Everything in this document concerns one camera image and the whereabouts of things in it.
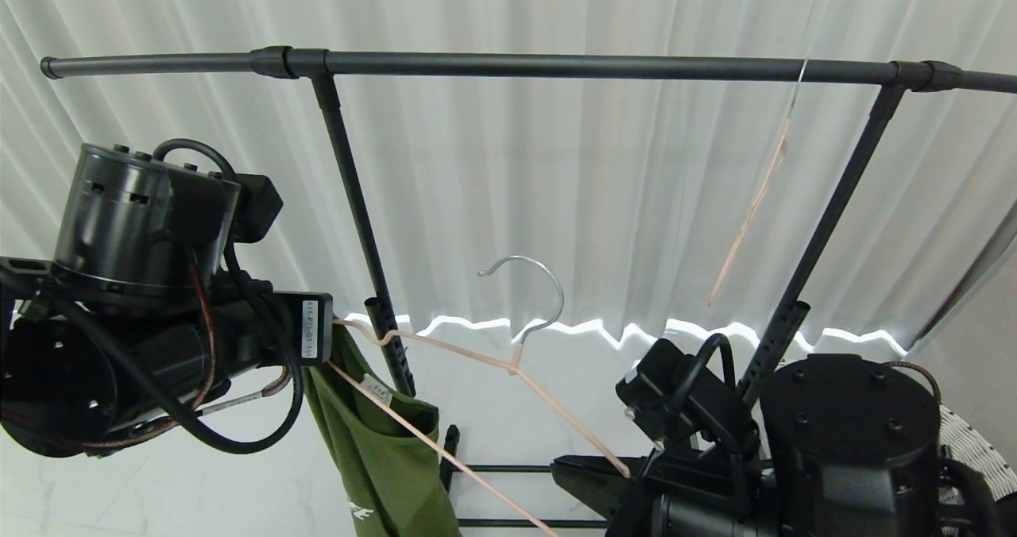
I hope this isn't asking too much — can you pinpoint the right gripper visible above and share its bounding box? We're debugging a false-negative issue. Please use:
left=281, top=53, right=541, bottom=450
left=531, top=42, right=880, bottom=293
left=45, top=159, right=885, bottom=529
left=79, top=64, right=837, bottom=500
left=608, top=462, right=783, bottom=537

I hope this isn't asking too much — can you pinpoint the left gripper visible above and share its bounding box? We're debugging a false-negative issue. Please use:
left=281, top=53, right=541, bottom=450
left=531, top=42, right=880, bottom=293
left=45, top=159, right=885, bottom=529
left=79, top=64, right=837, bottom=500
left=0, top=291, right=334, bottom=460

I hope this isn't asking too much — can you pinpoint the green shirt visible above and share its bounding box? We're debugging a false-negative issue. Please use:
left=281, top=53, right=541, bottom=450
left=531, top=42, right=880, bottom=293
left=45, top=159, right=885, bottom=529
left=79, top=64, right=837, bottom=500
left=304, top=323, right=462, bottom=537

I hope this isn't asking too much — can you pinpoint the pink clothes hanger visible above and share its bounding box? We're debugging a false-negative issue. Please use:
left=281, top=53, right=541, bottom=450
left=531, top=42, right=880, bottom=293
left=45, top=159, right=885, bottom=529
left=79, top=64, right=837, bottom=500
left=705, top=59, right=810, bottom=307
left=327, top=255, right=634, bottom=537

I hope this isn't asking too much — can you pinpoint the white laundry basket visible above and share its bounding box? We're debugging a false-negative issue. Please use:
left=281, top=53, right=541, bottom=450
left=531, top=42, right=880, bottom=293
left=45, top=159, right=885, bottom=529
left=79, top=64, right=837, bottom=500
left=886, top=360, right=1017, bottom=522

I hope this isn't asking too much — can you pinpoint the black clothes rack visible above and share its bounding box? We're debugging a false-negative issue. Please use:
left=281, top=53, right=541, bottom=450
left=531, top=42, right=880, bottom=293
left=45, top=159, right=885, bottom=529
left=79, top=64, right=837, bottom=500
left=40, top=44, right=1017, bottom=530

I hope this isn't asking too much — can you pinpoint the white curtain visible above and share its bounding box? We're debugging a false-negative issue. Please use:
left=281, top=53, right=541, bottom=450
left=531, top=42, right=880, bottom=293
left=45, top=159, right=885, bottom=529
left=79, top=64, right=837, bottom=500
left=0, top=0, right=1017, bottom=355

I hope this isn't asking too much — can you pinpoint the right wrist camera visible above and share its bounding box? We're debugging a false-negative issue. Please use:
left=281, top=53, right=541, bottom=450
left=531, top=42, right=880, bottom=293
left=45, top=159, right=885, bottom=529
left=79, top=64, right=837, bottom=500
left=616, top=338, right=760, bottom=452

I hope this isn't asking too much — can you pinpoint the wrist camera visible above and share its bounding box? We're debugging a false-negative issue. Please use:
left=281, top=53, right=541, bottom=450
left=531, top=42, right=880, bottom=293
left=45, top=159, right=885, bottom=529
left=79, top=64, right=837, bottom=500
left=230, top=173, right=284, bottom=244
left=616, top=338, right=760, bottom=452

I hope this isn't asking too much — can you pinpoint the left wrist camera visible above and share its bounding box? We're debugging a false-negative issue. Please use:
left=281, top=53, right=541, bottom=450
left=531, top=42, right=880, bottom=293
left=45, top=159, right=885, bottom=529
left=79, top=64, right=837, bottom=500
left=230, top=173, right=284, bottom=244

